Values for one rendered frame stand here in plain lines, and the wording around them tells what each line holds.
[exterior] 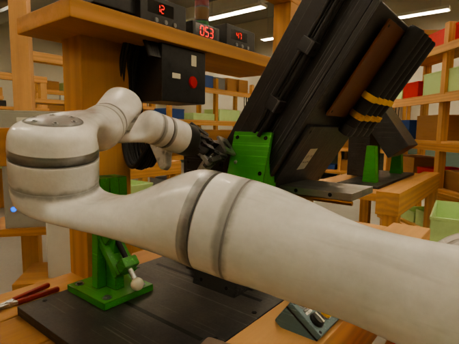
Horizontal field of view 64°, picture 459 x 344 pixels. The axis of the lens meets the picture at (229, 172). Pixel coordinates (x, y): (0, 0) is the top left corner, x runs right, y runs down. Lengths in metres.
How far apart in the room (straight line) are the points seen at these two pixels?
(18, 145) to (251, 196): 0.23
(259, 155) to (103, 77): 0.45
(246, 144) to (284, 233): 0.67
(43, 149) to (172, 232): 0.16
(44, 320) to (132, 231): 0.54
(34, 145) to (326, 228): 0.28
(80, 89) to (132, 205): 0.67
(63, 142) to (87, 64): 0.62
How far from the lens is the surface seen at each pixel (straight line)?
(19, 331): 0.88
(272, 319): 0.80
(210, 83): 6.86
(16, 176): 0.42
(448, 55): 4.13
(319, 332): 0.74
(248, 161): 0.92
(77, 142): 0.40
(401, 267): 0.27
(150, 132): 0.76
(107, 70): 1.03
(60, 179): 0.41
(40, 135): 0.40
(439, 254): 0.28
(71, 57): 1.03
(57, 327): 0.82
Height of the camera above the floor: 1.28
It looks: 7 degrees down
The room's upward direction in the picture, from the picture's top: 1 degrees clockwise
